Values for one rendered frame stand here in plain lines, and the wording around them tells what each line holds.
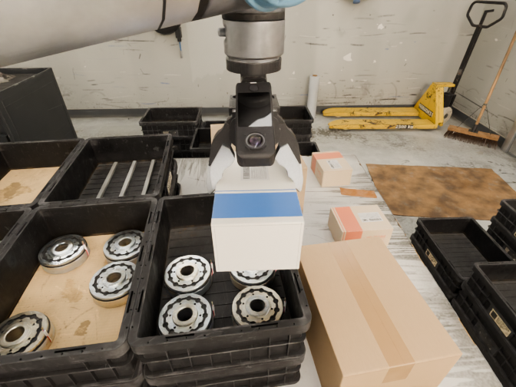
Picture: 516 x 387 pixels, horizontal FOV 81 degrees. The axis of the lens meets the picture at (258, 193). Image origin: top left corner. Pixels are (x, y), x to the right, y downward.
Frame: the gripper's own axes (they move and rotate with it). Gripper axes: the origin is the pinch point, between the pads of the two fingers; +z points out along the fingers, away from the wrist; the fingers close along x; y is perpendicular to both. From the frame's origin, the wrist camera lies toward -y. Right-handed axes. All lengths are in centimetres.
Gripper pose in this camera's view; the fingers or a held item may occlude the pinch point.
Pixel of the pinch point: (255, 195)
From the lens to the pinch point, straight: 48.4
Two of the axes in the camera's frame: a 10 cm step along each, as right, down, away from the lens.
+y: -0.4, -5.7, 8.2
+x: -10.0, 0.3, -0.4
